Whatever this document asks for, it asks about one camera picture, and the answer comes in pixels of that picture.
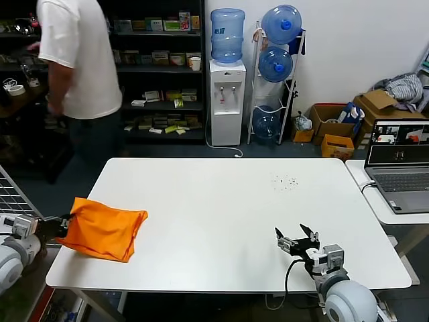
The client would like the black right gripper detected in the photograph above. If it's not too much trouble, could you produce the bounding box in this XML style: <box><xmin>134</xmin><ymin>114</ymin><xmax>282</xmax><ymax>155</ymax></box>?
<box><xmin>274</xmin><ymin>223</ymin><xmax>322</xmax><ymax>266</ymax></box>

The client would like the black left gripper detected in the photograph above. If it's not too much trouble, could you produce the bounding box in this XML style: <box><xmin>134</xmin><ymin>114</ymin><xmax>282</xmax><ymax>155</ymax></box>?
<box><xmin>38</xmin><ymin>213</ymin><xmax>74</xmax><ymax>241</ymax></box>

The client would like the orange t-shirt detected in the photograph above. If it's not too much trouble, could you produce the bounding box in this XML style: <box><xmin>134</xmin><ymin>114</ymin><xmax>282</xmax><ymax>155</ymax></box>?
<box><xmin>55</xmin><ymin>197</ymin><xmax>149</xmax><ymax>263</ymax></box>

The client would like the grey clothes pile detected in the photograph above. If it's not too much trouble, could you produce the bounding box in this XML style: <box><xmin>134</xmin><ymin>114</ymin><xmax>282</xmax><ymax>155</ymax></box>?
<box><xmin>371</xmin><ymin>72</ymin><xmax>425</xmax><ymax>111</ymax></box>

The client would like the large white table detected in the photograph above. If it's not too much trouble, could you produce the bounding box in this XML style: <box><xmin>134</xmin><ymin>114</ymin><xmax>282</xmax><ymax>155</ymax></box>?
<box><xmin>45</xmin><ymin>157</ymin><xmax>412</xmax><ymax>294</ymax></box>

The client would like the small white side table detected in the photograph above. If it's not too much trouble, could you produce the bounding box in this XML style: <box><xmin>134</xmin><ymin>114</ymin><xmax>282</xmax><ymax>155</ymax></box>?
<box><xmin>345</xmin><ymin>159</ymin><xmax>429</xmax><ymax>259</ymax></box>

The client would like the orange printed carton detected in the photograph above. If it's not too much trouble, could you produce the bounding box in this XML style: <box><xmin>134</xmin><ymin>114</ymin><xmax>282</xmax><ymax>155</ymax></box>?
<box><xmin>320</xmin><ymin>133</ymin><xmax>355</xmax><ymax>160</ymax></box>

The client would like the small orange box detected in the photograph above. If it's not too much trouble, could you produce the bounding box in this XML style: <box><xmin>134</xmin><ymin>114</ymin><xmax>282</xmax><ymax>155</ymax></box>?
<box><xmin>290</xmin><ymin>127</ymin><xmax>315</xmax><ymax>144</ymax></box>

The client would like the open brown cardboard box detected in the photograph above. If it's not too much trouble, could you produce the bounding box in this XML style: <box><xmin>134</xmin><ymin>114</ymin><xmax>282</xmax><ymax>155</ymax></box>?
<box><xmin>308</xmin><ymin>103</ymin><xmax>358</xmax><ymax>147</ymax></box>

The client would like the white plastic bag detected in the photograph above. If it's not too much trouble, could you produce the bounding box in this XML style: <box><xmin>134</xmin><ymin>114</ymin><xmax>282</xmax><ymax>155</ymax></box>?
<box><xmin>293</xmin><ymin>113</ymin><xmax>313</xmax><ymax>131</ymax></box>

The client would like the grey laptop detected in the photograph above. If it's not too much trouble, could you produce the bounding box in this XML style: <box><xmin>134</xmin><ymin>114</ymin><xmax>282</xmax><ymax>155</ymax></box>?
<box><xmin>364</xmin><ymin>119</ymin><xmax>429</xmax><ymax>215</ymax></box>

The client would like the blue water jug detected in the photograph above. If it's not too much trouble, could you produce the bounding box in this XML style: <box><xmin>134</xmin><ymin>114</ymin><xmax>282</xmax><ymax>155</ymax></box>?
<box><xmin>260</xmin><ymin>4</ymin><xmax>302</xmax><ymax>46</ymax></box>
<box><xmin>210</xmin><ymin>9</ymin><xmax>245</xmax><ymax>66</ymax></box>
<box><xmin>251</xmin><ymin>105</ymin><xmax>282</xmax><ymax>141</ymax></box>
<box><xmin>257</xmin><ymin>46</ymin><xmax>294</xmax><ymax>83</ymax></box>

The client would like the white metal jug rack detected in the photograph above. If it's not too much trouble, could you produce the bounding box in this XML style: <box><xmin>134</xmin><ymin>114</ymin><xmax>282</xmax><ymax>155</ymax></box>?
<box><xmin>247</xmin><ymin>21</ymin><xmax>306</xmax><ymax>146</ymax></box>

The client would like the brown wooden desk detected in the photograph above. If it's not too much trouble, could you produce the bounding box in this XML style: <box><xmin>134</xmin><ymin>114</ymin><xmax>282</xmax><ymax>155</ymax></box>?
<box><xmin>0</xmin><ymin>80</ymin><xmax>54</xmax><ymax>118</ymax></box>

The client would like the blue white bag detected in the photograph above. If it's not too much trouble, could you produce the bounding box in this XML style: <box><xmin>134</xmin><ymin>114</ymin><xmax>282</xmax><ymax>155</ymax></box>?
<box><xmin>336</xmin><ymin>102</ymin><xmax>365</xmax><ymax>135</ymax></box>

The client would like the white water dispenser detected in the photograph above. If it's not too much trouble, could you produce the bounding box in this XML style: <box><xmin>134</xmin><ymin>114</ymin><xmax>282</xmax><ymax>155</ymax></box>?
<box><xmin>209</xmin><ymin>59</ymin><xmax>247</xmax><ymax>147</ymax></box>

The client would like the clear plastic bottle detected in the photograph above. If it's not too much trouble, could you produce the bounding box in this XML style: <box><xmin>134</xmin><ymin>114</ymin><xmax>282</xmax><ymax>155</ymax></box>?
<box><xmin>19</xmin><ymin>62</ymin><xmax>34</xmax><ymax>85</ymax></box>

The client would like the person in white t-shirt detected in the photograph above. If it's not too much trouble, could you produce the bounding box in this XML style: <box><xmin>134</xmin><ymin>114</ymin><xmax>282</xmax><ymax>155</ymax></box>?
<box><xmin>26</xmin><ymin>0</ymin><xmax>123</xmax><ymax>162</ymax></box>

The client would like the white brown box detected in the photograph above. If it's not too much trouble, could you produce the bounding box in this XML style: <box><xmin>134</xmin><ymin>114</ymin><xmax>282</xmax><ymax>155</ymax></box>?
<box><xmin>117</xmin><ymin>50</ymin><xmax>139</xmax><ymax>65</ymax></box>

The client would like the black shelf unit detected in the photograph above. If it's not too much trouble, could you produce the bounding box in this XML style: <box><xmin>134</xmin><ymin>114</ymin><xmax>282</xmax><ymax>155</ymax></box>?
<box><xmin>0</xmin><ymin>0</ymin><xmax>206</xmax><ymax>146</ymax></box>

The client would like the blue cloth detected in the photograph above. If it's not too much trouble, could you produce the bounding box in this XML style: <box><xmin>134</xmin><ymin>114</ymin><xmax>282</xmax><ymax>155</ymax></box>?
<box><xmin>287</xmin><ymin>32</ymin><xmax>306</xmax><ymax>57</ymax></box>

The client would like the yellow white box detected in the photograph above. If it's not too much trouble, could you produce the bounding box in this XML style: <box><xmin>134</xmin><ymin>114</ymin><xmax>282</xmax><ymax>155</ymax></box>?
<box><xmin>151</xmin><ymin>51</ymin><xmax>170</xmax><ymax>66</ymax></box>

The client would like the shiny glass dome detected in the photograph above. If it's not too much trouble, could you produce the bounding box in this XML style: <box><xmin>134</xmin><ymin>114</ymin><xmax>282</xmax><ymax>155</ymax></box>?
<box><xmin>13</xmin><ymin>18</ymin><xmax>34</xmax><ymax>36</ymax></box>

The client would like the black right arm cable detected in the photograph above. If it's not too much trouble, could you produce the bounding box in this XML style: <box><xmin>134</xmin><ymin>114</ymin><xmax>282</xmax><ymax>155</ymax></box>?
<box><xmin>284</xmin><ymin>257</ymin><xmax>308</xmax><ymax>297</ymax></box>

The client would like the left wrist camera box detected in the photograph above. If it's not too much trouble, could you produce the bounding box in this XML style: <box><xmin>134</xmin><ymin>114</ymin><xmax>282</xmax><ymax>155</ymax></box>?
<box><xmin>11</xmin><ymin>214</ymin><xmax>38</xmax><ymax>239</ymax></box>

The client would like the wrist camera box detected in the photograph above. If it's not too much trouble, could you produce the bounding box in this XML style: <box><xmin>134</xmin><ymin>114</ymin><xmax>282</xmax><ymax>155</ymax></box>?
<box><xmin>11</xmin><ymin>214</ymin><xmax>38</xmax><ymax>239</ymax></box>
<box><xmin>311</xmin><ymin>244</ymin><xmax>345</xmax><ymax>274</ymax></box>

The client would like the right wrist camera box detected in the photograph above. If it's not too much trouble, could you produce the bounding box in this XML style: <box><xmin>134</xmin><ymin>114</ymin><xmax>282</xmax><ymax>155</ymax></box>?
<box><xmin>311</xmin><ymin>244</ymin><xmax>345</xmax><ymax>274</ymax></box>

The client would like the white wire grid panel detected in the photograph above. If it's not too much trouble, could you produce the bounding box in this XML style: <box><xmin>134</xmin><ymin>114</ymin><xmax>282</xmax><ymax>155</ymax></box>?
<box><xmin>0</xmin><ymin>164</ymin><xmax>43</xmax><ymax>219</ymax></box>

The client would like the white cable loop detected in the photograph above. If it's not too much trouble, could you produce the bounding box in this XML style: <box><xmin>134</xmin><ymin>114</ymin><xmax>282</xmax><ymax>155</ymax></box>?
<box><xmin>266</xmin><ymin>293</ymin><xmax>286</xmax><ymax>311</ymax></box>

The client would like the white dispenser power cable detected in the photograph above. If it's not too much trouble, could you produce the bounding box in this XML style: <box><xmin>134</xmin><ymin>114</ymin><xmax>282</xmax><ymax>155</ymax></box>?
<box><xmin>204</xmin><ymin>110</ymin><xmax>244</xmax><ymax>158</ymax></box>

